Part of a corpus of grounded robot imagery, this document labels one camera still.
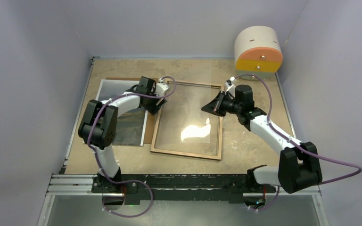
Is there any clear acrylic sheet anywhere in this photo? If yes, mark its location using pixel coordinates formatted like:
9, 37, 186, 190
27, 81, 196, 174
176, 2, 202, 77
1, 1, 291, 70
155, 83, 221, 157

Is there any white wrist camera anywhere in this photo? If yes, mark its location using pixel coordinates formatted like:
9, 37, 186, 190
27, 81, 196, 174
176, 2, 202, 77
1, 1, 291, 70
225, 77, 236, 96
156, 83, 169, 106

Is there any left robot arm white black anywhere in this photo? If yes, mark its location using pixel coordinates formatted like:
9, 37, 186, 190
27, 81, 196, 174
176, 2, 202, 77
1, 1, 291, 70
78, 77, 172, 193

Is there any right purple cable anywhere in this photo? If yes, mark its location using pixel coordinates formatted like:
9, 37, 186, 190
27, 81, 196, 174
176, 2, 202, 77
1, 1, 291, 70
226, 73, 362, 213

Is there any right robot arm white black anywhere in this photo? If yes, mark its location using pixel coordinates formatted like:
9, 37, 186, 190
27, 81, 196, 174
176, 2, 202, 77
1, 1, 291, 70
201, 85, 322, 194

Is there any brown backing board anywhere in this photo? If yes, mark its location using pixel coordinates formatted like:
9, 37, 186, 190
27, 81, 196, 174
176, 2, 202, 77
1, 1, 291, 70
106, 77, 155, 144

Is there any purple cable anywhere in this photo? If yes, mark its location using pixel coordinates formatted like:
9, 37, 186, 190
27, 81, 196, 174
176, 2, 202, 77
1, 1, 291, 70
86, 76, 177, 218
226, 73, 362, 213

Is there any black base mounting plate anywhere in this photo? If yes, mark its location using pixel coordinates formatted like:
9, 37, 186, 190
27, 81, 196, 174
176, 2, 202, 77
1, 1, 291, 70
91, 174, 276, 205

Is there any aluminium rail frame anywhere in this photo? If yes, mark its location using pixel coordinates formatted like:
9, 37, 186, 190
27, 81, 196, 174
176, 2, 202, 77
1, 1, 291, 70
38, 174, 328, 226

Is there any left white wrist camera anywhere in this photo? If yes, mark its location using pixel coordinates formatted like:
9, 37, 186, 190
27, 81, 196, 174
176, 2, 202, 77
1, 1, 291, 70
156, 83, 169, 106

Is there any black wooden picture frame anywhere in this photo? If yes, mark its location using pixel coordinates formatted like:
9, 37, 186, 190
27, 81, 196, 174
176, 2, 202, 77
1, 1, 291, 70
149, 80, 224, 161

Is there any round cream drawer cabinet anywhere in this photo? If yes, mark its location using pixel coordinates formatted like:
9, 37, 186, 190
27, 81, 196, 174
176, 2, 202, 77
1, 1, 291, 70
234, 26, 283, 80

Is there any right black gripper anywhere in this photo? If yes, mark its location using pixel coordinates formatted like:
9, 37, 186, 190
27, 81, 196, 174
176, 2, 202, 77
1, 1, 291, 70
201, 91, 241, 118

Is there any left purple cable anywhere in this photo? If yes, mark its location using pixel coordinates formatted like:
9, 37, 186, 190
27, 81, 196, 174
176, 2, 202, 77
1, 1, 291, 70
86, 76, 177, 218

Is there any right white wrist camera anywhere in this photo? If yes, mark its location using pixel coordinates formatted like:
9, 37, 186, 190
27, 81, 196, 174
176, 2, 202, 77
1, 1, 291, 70
225, 77, 236, 96

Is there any mountain landscape photo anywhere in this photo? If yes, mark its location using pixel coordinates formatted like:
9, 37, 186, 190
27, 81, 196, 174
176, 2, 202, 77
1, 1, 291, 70
77, 79, 148, 146

